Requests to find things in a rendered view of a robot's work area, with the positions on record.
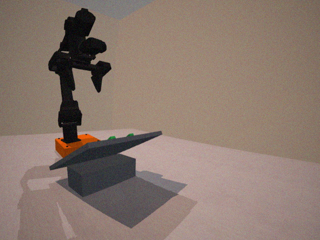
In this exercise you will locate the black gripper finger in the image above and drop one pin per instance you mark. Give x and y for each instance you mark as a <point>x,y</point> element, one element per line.
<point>64,70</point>
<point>97,78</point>

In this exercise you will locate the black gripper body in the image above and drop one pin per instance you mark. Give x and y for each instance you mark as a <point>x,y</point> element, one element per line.
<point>79,62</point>

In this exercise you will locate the grey switch panel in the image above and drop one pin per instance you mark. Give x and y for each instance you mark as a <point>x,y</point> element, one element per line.
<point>98,165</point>

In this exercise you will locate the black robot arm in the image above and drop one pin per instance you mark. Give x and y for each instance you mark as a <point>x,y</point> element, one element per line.
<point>76,29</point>

